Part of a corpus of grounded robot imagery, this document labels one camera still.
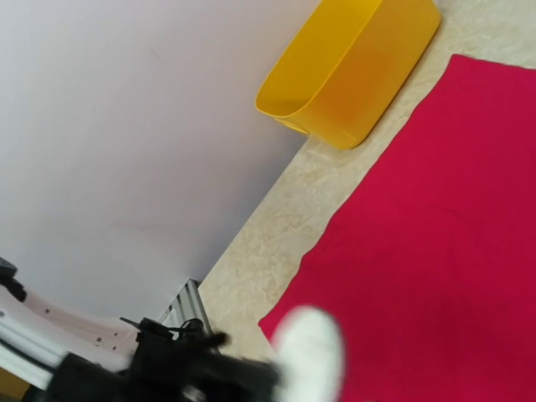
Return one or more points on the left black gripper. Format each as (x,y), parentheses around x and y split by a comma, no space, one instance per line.
(160,368)

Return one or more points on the magenta t-shirt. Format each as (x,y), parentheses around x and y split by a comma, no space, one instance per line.
(429,266)

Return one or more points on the yellow plastic basket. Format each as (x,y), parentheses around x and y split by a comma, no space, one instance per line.
(348,62)

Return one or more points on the green blue brooch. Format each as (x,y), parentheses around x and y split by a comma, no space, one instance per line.
(309,357)

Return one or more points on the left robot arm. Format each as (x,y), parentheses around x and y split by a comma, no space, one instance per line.
(36,335)

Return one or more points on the left aluminium post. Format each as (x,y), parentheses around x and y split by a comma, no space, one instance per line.
(186,307)

